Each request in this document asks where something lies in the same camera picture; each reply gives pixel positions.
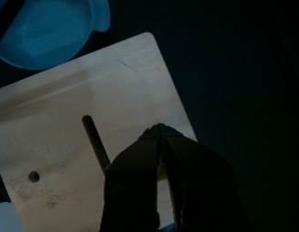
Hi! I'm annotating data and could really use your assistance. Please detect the blue plastic bowl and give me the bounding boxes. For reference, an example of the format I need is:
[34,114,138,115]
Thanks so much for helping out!
[0,0,111,72]

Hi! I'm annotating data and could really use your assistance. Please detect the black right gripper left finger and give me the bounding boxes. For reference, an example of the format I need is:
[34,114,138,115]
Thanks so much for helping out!
[98,122,165,232]

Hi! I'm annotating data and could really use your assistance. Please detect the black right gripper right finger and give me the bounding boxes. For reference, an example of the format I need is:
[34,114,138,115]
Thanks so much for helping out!
[162,125,253,232]

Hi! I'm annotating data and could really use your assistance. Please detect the wooden drawer box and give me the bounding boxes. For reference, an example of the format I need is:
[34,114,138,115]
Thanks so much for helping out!
[0,32,200,232]

